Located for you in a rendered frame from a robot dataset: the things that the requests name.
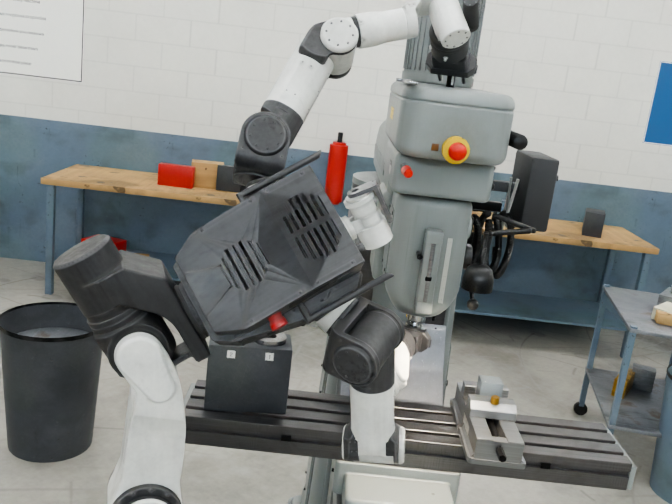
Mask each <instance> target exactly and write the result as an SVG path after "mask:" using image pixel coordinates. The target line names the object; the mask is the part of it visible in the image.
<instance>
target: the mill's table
mask: <svg viewBox="0 0 672 504"><path fill-rule="evenodd" d="M205 385H206V380H197V382H196V383H191V385H190V387H189V389H188V391H187V394H186V396H185V398H184V400H183V401H184V408H185V419H186V436H185V443H187V444H196V445H205V446H215V447H224V448H233V449H243V450H252V451H262V452H271V453H280V454H290V455H299V456H308V457H318V458H327V459H336V460H344V459H343V458H342V447H341V445H342V435H343V428H344V426H345V425H346V424H348V423H350V422H351V402H350V396H345V395H336V394H327V393H318V392H308V391H299V390H290V389H289V390H288V399H287V408H286V414H273V413H255V412H237V411H219V410H204V398H205ZM394 419H395V420H394V422H396V423H397V424H398V425H400V427H404V429H405V431H406V434H405V436H406V438H405V446H406V448H405V460H404V463H403V464H384V463H374V464H383V465H393V466H402V467H411V468H421V469H430V470H440V471H449V472H458V473H468V474H477V475H486V476H496V477H505V478H515V479H524V480H533V481H543V482H552V483H561V484H571V485H580V486H590V487H599V488H608V489H618V490H626V489H628V490H631V489H632V485H633V481H634V477H635V473H636V469H637V467H636V466H635V465H634V463H633V462H632V461H631V459H630V458H629V456H628V455H627V454H626V452H625V451H624V450H623V448H622V447H621V446H620V444H619V443H618V442H617V440H616V439H615V437H614V436H613V435H612V433H611V432H610V431H609V429H608V428H606V427H605V426H604V425H603V424H602V423H593V422H584V421H575V420H566V419H556V418H547V417H538V416H529V415H520V414H517V416H516V421H515V424H516V426H517V428H518V431H519V433H520V435H521V437H522V439H523V441H524V443H525V446H524V451H523V457H524V459H525V462H526V465H525V469H513V468H504V467H496V466H487V465H478V464H470V463H468V462H467V461H466V458H465V454H464V451H463V447H462V444H461V441H460V437H459V434H458V429H457V427H456V424H455V420H454V417H453V414H452V410H451V407H446V406H437V405H428V404H419V403H409V402H400V401H394Z"/></svg>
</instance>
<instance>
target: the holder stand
mask: <svg viewBox="0 0 672 504"><path fill-rule="evenodd" d="M209 351H210V354H211V355H210V356H209V357H208V360H207V372H206V385H205V398H204V410H219V411H237V412H255V413H273V414H286V408H287V399H288V390H289V381H290V371H291V362H292V353H293V350H292V342H291V335H290V334H283V333H282V332H281V333H278V334H276V335H275V336H269V337H266V338H263V339H260V340H257V341H254V342H251V343H248V344H246V345H245V346H229V345H219V344H217V343H216V342H214V341H212V340H211V338H210V340H209Z"/></svg>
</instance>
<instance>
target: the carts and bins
mask: <svg viewBox="0 0 672 504"><path fill-rule="evenodd" d="M602 288H603V291H602V296H601V300H600V305H599V310H598V314H597V319H596V324H595V328H594V333H593V338H592V342H591V347H590V352H589V356H588V361H587V366H585V375H584V380H583V384H582V389H581V394H580V398H579V402H576V403H575V404H574V411H575V413H576V414H578V415H584V414H585V413H586V412H587V406H586V404H585V400H586V395H587V391H588V386H589V381H590V384H591V386H592V389H593V391H594V394H595V396H596V399H597V402H598V404H599V407H600V409H601V412H602V414H603V417H604V420H605V422H606V425H607V428H608V429H609V431H610V432H611V433H612V435H613V434H614V429H615V430H621V431H626V432H632V433H637V434H643V435H648V436H654V437H657V439H656V445H655V451H654V457H653V463H652V469H651V475H650V481H649V482H650V487H651V488H652V490H653V491H654V492H655V493H656V494H657V495H658V496H659V497H660V498H661V499H663V500H664V501H666V502H668V503H669V504H672V353H671V357H670V361H669V366H668V367H667V371H666V372H667V374H666V378H665V380H662V379H656V378H655V377H656V368H654V367H650V366H645V365H641V364H637V363H633V366H632V369H630V368H629V364H630V360H631V356H632V351H633V347H634V343H635V338H636V334H644V335H650V336H656V337H662V338H668V339H672V285H671V287H668V288H667V289H666V290H664V291H663V292H662V293H660V294H657V293H650V292H644V291H637V290H631V289H625V288H618V287H612V286H610V285H609V284H604V285H603V287H602ZM607 298H609V300H610V301H611V303H612V305H613V306H614V308H615V309H616V311H617V313H618V314H619V316H620V317H621V319H622V321H623V322H624V324H625V326H626V327H627V329H628V330H629V333H628V337H627V341H626V346H625V350H624V355H623V359H622V363H621V368H620V372H616V371H610V370H604V369H598V368H593V363H594V358H595V354H596V349H597V345H598V340H599V335H600V331H601V326H602V322H603V317H604V312H605V308H606V303H607ZM0 348H1V362H2V375H3V389H4V403H5V417H6V431H7V445H8V449H9V451H10V452H11V454H12V455H14V456H15V457H17V458H19V459H22V460H25V461H30V462H37V463H50V462H58V461H64V460H67V459H71V458H74V457H76V456H78V455H80V454H82V453H83V452H85V451H86V450H87V449H88V448H89V447H90V445H91V443H92V438H93V429H94V420H95V412H96V403H97V394H98V385H99V376H100V368H101V359H102V349H101V348H100V346H99V345H98V343H97V342H96V340H95V339H94V336H93V331H92V329H91V328H90V326H89V325H88V323H87V318H86V317H85V316H84V315H83V313H82V312H81V310H80V309H79V307H78V306H77V304H76V303H69V302H39V303H31V304H25V305H21V306H17V307H14V308H11V309H8V310H7V311H5V312H3V313H2V314H1V315H0Z"/></svg>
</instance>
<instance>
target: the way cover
mask: <svg viewBox="0 0 672 504"><path fill-rule="evenodd" d="M422 324H423V326H422V330H423V329H427V332H428V333H429V335H430V336H431V340H432V341H431V347H430V348H427V349H426V350H424V351H423V352H417V353H416V354H415V355H413V356H412V359H411V360H409V376H408V379H407V385H406V386H405V387H404V388H403V389H400V390H399V393H398V394H397V395H395V396H394V401H400V402H409V403H419V404H428V405H437V406H443V370H444V356H445V342H446V328H447V326H443V325H434V324H425V323H422ZM436 333H437V334H436ZM440 337H441V338H440ZM426 353H427V354H426ZM422 360H423V361H422ZM433 363H434V364H433ZM423 366H424V367H423ZM429 370H430V372H429ZM433 380H434V381H433ZM346 386H347V387H346ZM424 386H425V387H424ZM420 387H421V388H420ZM408 390H409V391H408ZM436 394H437V395H436ZM340 395H345V396H350V384H348V383H346V382H344V381H342V380H341V390H340ZM396 396H397V397H396ZM438 397H439V398H438ZM397 399H398V400H397ZM425 399H426V400H425Z"/></svg>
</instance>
